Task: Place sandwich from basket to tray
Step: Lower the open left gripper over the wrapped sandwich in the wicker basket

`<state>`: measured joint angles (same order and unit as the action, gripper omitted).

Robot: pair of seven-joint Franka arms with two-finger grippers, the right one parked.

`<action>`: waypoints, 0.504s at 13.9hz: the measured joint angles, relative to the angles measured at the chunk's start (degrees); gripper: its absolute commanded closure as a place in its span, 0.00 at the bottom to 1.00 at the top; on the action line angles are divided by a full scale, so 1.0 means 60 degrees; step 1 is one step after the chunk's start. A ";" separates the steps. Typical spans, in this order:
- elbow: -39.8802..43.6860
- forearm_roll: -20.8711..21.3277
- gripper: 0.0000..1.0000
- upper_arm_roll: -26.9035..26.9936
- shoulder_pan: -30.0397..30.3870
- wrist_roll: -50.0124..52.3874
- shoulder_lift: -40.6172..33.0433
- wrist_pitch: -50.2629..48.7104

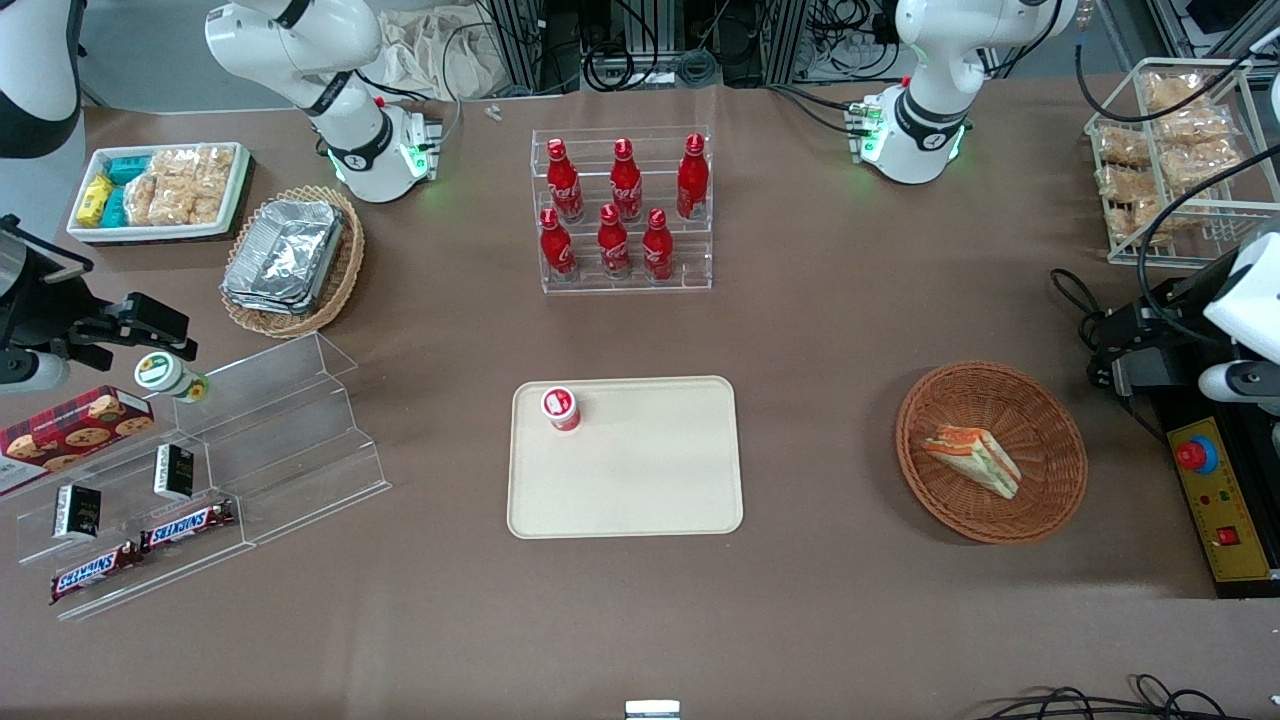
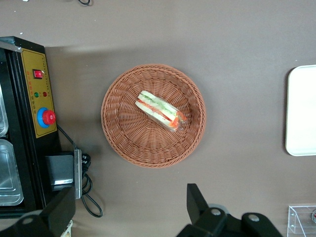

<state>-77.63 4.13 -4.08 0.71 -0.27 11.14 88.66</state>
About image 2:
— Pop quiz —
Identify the metal food tray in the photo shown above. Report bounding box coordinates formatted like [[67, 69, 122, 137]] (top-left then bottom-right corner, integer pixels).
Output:
[[0, 83, 9, 138], [0, 139, 25, 207]]

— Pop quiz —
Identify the black power cable with plug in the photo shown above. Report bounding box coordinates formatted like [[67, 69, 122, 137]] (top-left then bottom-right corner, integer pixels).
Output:
[[56, 124, 104, 218]]

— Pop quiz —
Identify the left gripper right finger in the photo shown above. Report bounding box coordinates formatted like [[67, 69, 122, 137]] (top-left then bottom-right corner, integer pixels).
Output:
[[176, 183, 283, 237]]

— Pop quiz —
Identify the beige plastic tray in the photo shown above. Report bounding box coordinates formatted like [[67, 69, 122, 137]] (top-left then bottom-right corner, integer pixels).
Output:
[[285, 64, 316, 157]]

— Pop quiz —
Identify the black sealing machine yellow panel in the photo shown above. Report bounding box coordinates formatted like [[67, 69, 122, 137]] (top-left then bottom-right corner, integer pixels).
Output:
[[0, 36, 82, 219]]

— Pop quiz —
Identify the white wire rack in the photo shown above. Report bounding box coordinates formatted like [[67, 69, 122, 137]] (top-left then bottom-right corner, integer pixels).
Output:
[[64, 220, 74, 237]]

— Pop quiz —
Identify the plastic sandwich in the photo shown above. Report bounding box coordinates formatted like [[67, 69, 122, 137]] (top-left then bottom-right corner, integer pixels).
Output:
[[134, 90, 188, 132]]

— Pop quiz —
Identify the clear acrylic bottle rack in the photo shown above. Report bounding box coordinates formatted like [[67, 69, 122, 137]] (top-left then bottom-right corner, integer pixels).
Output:
[[287, 203, 316, 235]]

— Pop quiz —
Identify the round brown wicker basket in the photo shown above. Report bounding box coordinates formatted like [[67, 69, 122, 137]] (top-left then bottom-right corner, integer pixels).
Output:
[[100, 63, 206, 169]]

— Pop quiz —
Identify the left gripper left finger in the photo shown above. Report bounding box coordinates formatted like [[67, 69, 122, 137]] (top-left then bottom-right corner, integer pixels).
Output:
[[0, 187, 76, 237]]

